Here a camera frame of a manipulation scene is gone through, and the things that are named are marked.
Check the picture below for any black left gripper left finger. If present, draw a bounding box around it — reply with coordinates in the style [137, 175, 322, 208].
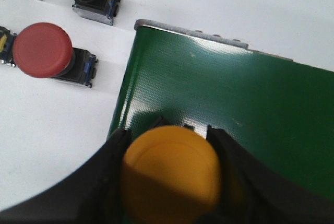
[1, 128, 132, 223]

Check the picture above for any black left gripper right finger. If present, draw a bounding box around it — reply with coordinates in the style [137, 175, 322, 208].
[206, 126, 333, 223]

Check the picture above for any green conveyor belt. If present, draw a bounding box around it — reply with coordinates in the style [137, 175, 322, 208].
[110, 26, 333, 199]

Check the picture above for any red push button near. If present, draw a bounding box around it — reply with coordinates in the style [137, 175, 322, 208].
[13, 22, 98, 88]

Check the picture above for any push button at left edge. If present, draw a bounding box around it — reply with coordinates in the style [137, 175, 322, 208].
[1, 26, 17, 67]

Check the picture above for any aluminium conveyor frame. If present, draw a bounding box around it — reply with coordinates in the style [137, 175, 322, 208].
[134, 19, 293, 61]

